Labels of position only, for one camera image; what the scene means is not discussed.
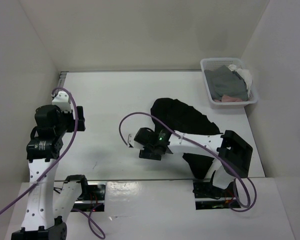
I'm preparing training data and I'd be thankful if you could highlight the black pleated skirt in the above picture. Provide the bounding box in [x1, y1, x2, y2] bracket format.
[150, 98, 221, 180]

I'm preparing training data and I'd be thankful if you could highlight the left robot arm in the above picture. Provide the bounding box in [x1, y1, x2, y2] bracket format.
[11, 104, 90, 240]

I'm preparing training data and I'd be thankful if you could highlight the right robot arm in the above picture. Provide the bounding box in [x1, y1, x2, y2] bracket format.
[133, 127, 253, 197]

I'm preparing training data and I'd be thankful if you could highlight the pink cloth in basket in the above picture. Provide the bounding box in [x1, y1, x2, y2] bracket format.
[213, 95, 243, 103]

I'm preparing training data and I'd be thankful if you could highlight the grey skirt in basket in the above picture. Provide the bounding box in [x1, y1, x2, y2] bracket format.
[204, 65, 249, 102]

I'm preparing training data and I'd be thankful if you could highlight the white plastic basket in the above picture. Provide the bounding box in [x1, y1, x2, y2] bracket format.
[200, 57, 259, 108]

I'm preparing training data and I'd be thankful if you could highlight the white cloth in basket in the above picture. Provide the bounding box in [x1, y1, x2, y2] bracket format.
[227, 64, 253, 94]

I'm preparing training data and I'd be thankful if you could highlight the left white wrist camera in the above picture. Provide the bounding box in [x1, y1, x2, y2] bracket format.
[51, 90, 72, 114]

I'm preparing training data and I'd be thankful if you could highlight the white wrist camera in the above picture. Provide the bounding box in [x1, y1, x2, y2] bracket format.
[127, 133, 135, 148]
[51, 90, 72, 114]

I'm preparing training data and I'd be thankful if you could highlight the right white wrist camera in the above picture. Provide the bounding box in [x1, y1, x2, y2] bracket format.
[127, 133, 135, 148]

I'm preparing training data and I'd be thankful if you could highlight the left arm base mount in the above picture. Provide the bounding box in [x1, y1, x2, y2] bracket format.
[73, 181, 106, 213]

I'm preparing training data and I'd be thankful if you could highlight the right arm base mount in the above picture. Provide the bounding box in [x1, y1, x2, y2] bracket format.
[192, 180, 241, 210]

